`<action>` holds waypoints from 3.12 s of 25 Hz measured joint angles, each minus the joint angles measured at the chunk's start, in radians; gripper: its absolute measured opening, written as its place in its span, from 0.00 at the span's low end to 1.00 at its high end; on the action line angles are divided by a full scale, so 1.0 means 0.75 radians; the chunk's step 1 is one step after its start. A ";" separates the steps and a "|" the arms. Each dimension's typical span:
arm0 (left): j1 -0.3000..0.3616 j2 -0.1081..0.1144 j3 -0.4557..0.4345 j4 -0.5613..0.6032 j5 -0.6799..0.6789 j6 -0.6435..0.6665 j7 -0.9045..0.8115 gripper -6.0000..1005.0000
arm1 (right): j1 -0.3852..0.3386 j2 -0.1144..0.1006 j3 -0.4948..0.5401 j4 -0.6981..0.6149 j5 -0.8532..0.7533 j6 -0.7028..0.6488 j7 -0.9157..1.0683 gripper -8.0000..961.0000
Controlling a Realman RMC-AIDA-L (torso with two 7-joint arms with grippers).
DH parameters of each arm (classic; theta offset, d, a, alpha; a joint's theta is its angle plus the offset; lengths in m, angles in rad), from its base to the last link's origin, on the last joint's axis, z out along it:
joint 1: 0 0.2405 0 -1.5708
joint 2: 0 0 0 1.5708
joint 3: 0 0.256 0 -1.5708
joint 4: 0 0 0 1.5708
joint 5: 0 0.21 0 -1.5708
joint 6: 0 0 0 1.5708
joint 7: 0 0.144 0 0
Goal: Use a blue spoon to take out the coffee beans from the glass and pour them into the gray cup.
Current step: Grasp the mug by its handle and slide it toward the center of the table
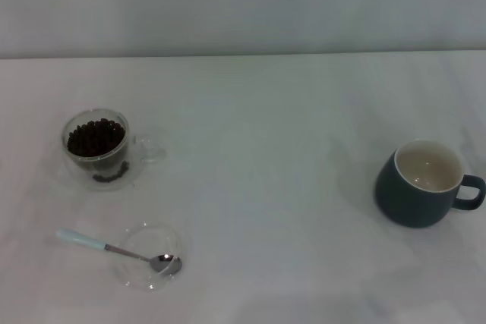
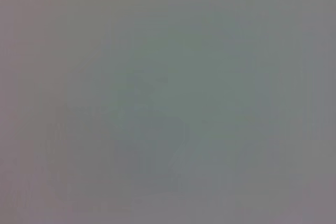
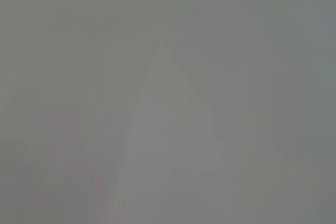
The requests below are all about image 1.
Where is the dark green ceramic mug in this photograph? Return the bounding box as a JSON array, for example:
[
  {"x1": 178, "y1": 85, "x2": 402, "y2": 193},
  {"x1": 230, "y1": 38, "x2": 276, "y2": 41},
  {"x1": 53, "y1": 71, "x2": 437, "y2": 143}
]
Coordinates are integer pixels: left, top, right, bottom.
[{"x1": 374, "y1": 139, "x2": 486, "y2": 229}]

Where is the blue-handled metal spoon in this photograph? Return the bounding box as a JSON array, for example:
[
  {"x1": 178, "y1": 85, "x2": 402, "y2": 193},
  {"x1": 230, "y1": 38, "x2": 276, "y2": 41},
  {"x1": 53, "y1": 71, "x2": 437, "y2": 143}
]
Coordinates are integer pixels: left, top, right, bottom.
[{"x1": 55, "y1": 228, "x2": 183, "y2": 276}]

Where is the double-walled glass cup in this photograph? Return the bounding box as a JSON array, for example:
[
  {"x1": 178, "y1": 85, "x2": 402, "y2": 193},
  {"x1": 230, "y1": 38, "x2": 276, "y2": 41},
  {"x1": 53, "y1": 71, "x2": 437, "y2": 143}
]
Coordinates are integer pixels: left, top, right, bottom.
[{"x1": 60, "y1": 109, "x2": 167, "y2": 192}]

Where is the coffee beans heap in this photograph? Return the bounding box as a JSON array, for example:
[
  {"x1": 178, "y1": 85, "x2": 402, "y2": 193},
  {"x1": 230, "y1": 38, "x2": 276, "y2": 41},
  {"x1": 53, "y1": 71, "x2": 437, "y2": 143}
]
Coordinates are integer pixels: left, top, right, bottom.
[{"x1": 67, "y1": 119, "x2": 132, "y2": 184}]

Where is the clear glass saucer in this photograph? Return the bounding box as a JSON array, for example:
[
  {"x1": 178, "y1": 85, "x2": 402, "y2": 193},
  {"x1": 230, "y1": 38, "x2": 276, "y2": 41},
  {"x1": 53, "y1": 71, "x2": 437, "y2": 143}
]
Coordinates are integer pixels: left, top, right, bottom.
[{"x1": 113, "y1": 221, "x2": 191, "y2": 294}]

